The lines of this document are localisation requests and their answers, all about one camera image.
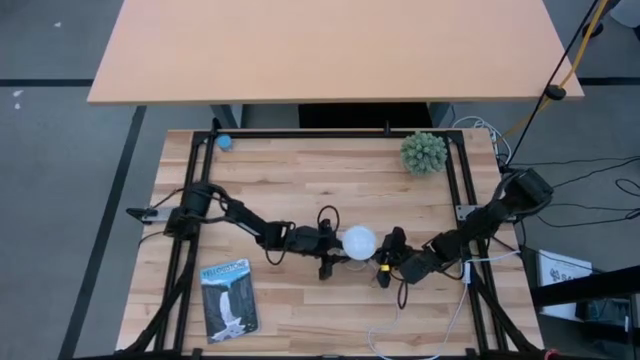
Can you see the white light bulb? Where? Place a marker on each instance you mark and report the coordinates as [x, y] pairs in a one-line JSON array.
[[359, 242]]

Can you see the metal frame bracket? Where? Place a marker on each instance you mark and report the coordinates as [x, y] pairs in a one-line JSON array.
[[465, 211], [160, 215]]

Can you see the green potted plant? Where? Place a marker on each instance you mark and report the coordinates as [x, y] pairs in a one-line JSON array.
[[423, 153]]

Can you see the Yellowstone booklet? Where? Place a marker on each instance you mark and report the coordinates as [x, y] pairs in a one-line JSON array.
[[227, 300]]

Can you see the black aluminium table frame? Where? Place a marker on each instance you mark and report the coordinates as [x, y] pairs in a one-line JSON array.
[[325, 134]]

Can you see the white printed box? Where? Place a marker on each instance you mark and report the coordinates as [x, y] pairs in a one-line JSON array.
[[562, 270]]

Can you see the black equipment stand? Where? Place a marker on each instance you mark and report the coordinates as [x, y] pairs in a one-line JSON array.
[[600, 285]]

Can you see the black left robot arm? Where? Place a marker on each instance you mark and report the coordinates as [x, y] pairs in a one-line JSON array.
[[245, 217]]

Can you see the small blue cup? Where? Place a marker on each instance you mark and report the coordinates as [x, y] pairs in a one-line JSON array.
[[224, 142]]

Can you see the large tan desk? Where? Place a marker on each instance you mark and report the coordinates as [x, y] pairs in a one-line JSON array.
[[325, 50]]

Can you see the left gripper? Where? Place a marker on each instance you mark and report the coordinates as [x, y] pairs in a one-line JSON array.
[[307, 241]]

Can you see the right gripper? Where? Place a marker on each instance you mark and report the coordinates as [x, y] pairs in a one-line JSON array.
[[415, 267]]

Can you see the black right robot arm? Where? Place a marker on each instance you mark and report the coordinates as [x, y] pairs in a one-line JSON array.
[[480, 225]]

